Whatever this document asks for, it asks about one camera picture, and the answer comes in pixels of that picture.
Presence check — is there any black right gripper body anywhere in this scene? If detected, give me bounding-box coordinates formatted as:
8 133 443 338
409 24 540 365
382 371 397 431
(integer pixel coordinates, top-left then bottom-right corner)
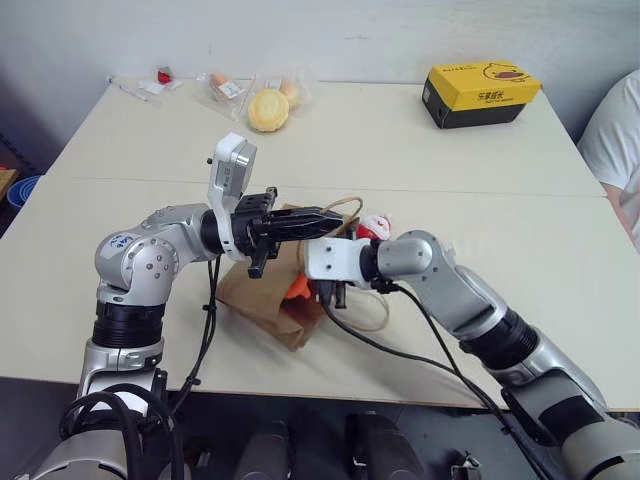
313 279 351 312

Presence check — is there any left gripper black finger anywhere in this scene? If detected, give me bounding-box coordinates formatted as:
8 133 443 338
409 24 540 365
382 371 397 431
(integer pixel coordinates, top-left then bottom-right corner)
263 205 344 229
263 222 344 245

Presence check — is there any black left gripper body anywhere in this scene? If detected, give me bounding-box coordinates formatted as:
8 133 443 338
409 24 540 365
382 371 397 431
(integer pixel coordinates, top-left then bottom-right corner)
230 186 281 279

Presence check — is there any orange plush toy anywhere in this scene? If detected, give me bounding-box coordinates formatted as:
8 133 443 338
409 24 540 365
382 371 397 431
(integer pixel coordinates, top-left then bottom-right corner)
283 273 314 302

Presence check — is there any brown paper bag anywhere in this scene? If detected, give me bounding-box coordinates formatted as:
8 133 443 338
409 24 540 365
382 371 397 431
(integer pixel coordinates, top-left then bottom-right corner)
215 197 392 353

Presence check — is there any red and white plush toy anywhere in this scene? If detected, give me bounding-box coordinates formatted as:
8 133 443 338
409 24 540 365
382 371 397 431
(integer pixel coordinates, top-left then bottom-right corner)
355 213 394 243

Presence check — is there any round yellow plush bun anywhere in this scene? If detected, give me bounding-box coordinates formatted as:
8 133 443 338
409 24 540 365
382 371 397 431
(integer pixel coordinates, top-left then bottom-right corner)
247 86 292 134

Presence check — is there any clear bag with small bun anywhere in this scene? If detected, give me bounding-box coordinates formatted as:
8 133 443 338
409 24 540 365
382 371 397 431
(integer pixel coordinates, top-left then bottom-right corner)
249 66 322 119

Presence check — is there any clear bag with orange toy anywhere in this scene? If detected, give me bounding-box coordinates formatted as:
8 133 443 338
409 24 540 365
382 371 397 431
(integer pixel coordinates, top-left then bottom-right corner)
193 70 257 122

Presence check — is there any clear bag with white cards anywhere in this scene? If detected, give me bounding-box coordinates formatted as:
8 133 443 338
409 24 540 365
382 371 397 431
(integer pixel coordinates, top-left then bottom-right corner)
105 73 184 109

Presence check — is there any dark rounded shape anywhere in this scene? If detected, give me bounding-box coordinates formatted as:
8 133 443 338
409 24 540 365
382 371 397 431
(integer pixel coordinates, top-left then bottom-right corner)
232 418 293 480
345 410 427 480

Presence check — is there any yellow and black duck box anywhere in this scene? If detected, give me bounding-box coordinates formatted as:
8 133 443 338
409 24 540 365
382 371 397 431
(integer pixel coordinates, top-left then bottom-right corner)
422 60 543 131

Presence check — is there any person in white shirt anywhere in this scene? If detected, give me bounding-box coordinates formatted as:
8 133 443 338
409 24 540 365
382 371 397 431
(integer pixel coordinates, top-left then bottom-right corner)
576 68 640 242

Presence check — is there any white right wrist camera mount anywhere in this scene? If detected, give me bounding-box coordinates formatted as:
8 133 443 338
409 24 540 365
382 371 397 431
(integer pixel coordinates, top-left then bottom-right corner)
303 237 375 290

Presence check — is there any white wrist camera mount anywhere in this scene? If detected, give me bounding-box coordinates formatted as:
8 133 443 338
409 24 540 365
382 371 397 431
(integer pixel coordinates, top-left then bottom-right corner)
205 132 259 262
303 237 375 290

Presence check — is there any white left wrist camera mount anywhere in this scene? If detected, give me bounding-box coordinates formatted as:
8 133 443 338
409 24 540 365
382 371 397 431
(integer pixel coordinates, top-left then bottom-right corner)
205 132 259 262

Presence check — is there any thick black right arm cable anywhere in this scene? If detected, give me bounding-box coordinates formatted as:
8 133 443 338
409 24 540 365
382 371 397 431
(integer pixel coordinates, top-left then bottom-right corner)
318 280 557 480

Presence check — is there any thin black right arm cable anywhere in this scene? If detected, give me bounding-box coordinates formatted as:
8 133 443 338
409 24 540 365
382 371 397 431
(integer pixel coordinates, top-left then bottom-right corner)
380 280 504 404

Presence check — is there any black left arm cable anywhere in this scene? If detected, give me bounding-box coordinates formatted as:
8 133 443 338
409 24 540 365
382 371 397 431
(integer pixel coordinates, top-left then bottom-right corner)
168 253 224 417

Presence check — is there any black cable bundle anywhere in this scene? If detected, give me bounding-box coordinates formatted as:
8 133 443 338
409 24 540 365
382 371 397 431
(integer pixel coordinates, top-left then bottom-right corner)
58 390 187 480

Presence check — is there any small dark bracket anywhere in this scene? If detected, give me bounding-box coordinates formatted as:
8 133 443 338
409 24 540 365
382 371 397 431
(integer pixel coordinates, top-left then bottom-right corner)
448 450 482 480

